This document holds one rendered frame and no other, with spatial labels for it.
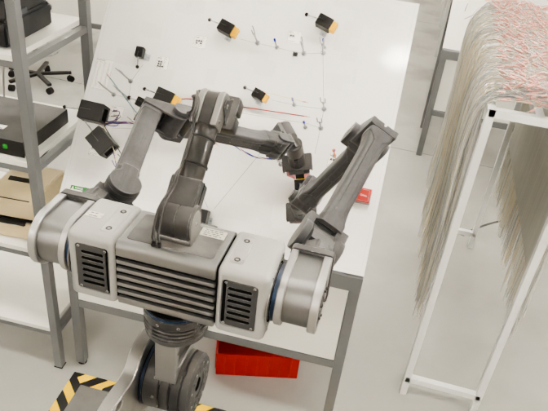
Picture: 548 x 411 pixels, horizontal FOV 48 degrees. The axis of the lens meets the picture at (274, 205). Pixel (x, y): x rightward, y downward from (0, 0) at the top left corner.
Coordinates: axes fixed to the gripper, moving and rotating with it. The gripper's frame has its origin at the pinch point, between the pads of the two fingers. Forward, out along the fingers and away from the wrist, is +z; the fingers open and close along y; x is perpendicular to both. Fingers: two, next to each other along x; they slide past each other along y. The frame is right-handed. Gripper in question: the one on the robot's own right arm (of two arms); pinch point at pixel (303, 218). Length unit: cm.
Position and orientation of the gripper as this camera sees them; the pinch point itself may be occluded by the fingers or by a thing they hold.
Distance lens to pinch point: 213.1
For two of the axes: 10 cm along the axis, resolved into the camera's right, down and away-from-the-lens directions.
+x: 0.2, 9.6, -2.9
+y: -9.9, 0.6, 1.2
